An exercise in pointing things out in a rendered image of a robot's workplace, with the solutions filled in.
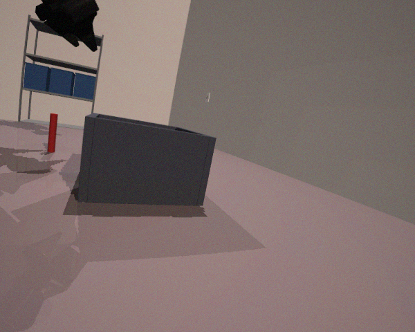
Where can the dark grey box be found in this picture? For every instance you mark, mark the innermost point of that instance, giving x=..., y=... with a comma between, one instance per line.
x=127, y=161

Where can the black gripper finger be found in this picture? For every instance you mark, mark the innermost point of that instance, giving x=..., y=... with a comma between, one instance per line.
x=59, y=26
x=84, y=31

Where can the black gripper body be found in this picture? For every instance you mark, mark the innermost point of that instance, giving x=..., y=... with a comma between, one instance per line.
x=71, y=11

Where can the red peg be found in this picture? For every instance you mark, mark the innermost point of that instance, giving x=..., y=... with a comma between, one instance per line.
x=52, y=132

